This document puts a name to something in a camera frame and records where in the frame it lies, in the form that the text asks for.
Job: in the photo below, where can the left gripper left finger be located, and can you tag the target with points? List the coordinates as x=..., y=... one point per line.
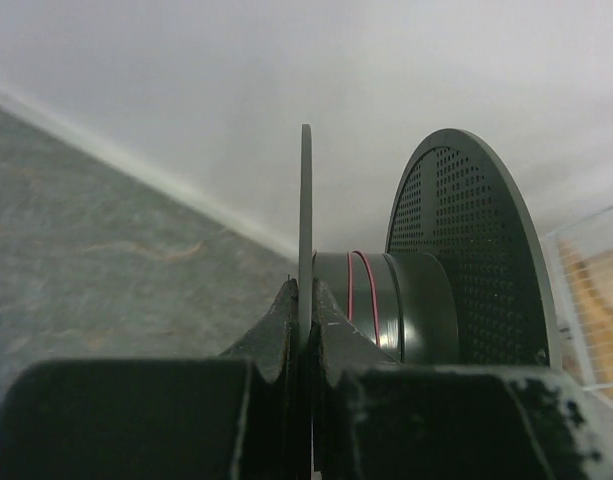
x=226, y=417

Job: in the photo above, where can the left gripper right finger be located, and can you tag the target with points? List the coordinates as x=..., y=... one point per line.
x=375, y=418

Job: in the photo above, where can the grey filament spool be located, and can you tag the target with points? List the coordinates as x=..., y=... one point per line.
x=462, y=278

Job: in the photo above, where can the white wire wooden shelf rack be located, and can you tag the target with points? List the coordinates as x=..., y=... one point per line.
x=580, y=259

